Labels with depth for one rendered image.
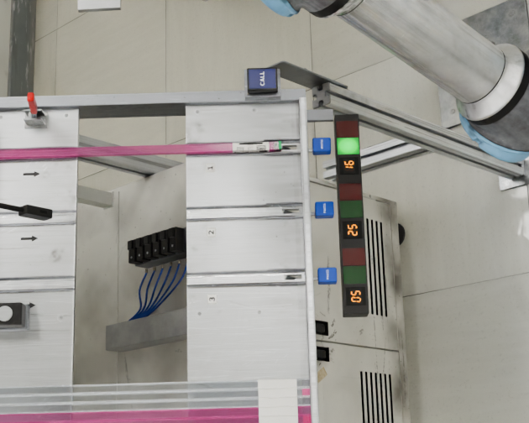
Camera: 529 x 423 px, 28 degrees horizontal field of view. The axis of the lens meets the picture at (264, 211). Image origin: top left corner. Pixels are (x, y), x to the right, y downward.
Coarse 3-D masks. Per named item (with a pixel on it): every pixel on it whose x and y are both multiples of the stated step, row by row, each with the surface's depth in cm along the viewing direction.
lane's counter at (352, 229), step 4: (344, 224) 172; (348, 224) 172; (352, 224) 172; (356, 224) 172; (360, 224) 172; (344, 228) 172; (348, 228) 172; (352, 228) 172; (356, 228) 172; (360, 228) 172; (344, 232) 172; (348, 232) 172; (352, 232) 172; (356, 232) 172; (360, 232) 172; (344, 236) 171; (348, 236) 171; (352, 236) 171; (356, 236) 171; (360, 236) 171
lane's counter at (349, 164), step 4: (340, 160) 175; (344, 160) 175; (348, 160) 175; (352, 160) 175; (356, 160) 175; (340, 164) 175; (344, 164) 175; (348, 164) 175; (352, 164) 175; (356, 164) 175; (340, 168) 175; (344, 168) 175; (348, 168) 175; (352, 168) 175; (356, 168) 175; (340, 172) 174; (344, 172) 174; (348, 172) 174; (352, 172) 174; (356, 172) 174
